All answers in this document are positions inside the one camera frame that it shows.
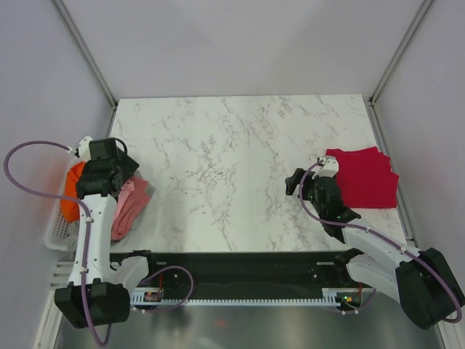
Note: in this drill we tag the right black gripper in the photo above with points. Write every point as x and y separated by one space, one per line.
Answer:
291 182

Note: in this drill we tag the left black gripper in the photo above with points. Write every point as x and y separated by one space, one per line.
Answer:
128 164

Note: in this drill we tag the light pink t-shirt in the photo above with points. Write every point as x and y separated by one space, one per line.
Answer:
117 233

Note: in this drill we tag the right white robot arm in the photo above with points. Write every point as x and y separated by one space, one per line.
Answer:
421 281

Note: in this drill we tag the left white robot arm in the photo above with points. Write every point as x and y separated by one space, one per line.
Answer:
95 294

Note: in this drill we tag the orange t-shirt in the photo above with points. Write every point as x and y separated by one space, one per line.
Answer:
68 208

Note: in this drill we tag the white plastic laundry basket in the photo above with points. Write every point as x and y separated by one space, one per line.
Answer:
61 235

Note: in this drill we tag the folded red t-shirt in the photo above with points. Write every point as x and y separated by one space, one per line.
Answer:
365 178

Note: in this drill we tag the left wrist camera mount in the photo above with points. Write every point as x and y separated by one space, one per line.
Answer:
82 151

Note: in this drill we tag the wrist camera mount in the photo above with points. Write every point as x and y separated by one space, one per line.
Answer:
328 166
82 151

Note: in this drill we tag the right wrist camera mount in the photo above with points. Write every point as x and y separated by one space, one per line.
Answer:
328 166

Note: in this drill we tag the right aluminium frame post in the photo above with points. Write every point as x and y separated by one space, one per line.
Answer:
405 42

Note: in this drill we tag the aluminium frame post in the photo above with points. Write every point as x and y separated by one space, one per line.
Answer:
85 52
405 42

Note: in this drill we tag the white slotted cable duct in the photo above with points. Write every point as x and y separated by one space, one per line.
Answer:
149 297

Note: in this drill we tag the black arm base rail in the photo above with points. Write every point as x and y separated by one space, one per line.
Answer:
245 274

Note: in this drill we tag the left aluminium frame post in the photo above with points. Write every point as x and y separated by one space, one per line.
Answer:
85 52

